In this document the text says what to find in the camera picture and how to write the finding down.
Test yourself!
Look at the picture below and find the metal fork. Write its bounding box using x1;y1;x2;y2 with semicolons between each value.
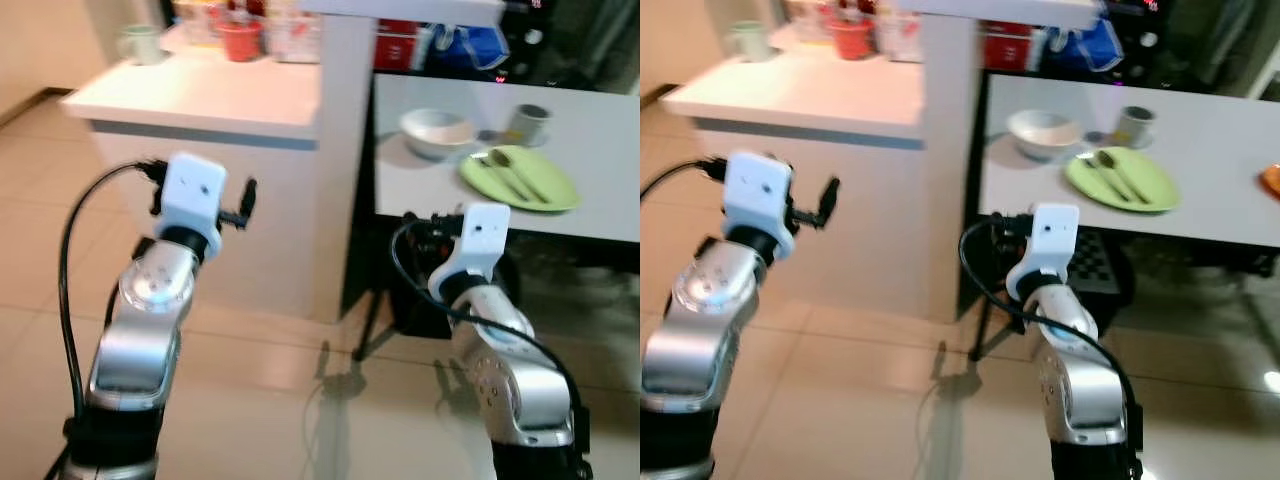
470;155;532;202
1077;155;1132;202

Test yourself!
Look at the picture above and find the black table leg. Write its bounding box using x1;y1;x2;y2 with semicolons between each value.
967;298;997;363
354;290;397;363

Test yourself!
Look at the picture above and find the white counter cabinet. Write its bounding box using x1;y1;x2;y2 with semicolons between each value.
660;15;987;326
60;15;377;326

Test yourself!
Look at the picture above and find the metal spoon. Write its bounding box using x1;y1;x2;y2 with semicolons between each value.
490;150;550;205
1093;150;1152;205

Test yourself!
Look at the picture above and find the white ceramic bowl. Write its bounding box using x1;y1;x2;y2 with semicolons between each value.
1006;108;1084;163
400;107;478;162

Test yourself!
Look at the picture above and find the green plate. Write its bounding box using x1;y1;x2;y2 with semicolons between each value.
1063;146;1182;213
458;145;583;213

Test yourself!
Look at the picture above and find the grey mug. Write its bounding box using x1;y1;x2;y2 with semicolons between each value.
1111;104;1159;150
503;103;554;149

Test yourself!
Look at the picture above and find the red cup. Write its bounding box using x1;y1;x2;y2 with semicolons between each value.
828;18;876;61
218;18;263;63

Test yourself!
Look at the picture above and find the large printed food package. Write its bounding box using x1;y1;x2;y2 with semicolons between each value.
264;0;322;64
875;0;927;64

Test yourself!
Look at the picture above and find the small printed food package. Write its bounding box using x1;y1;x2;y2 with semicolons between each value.
784;0;831;44
172;0;223;47

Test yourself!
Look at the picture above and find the red box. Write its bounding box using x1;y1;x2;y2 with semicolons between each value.
377;18;422;72
983;20;1034;72

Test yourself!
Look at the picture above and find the blue bag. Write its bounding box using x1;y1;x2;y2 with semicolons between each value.
424;22;511;74
1044;18;1127;74

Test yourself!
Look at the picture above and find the white shelf board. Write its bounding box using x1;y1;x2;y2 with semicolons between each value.
895;0;1102;29
298;0;506;29

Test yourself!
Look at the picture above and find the black appliance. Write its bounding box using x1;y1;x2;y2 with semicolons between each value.
1100;0;1213;93
500;0;603;93

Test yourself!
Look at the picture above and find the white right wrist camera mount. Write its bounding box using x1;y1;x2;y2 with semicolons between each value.
1004;203;1082;292
430;203;512;301

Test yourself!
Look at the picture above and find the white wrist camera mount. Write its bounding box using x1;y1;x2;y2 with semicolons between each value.
722;150;795;263
160;153;229;257
1004;203;1082;292
430;203;512;301

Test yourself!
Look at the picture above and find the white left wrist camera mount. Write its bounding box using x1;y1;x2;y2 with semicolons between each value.
722;150;795;263
160;153;229;257

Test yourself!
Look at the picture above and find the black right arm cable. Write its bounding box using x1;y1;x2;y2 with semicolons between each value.
957;219;1144;446
389;219;593;441

